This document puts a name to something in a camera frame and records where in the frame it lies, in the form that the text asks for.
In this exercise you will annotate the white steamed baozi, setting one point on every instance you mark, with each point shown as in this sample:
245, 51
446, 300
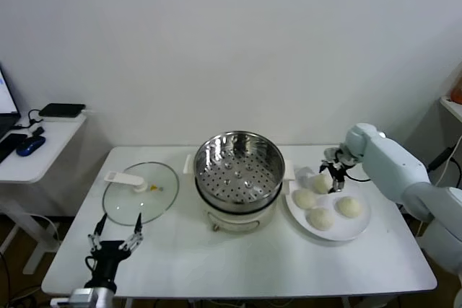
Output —
348, 207
320, 183
320, 218
306, 199

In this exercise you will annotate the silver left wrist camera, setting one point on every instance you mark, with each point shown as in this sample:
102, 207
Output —
72, 299

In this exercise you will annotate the black smartphone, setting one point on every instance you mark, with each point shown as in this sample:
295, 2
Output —
11, 144

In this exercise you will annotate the black laptop lit screen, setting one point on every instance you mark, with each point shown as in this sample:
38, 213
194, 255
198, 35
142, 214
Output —
5, 99

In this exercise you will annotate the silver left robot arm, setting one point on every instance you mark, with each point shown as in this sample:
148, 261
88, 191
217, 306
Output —
103, 299

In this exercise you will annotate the small black adapter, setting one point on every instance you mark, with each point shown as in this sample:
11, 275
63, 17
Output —
38, 130

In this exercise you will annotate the stainless steel steamer basket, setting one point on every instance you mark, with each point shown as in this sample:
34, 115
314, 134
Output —
238, 192

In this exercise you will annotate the glass pot lid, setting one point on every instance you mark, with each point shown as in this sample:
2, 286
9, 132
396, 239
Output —
122, 200

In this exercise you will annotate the orange object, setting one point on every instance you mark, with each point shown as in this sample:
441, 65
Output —
457, 93

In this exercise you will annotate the black flat hard drive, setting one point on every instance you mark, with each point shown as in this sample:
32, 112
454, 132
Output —
61, 110

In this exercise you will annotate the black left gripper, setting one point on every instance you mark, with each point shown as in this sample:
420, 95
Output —
108, 254

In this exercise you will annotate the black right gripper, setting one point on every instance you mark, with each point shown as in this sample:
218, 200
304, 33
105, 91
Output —
339, 162

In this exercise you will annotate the white round plate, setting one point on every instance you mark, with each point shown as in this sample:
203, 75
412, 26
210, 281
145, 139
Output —
350, 228

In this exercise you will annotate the white shelf board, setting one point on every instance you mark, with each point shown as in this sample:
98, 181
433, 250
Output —
453, 107

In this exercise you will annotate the white laptop desk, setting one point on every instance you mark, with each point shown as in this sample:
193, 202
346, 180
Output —
47, 156

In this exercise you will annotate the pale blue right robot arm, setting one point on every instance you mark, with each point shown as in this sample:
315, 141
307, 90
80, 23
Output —
390, 163

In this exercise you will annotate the blue computer mouse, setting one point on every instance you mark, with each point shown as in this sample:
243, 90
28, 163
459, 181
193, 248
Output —
30, 145

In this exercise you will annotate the white electric cooker pot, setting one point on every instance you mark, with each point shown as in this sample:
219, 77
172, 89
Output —
234, 223

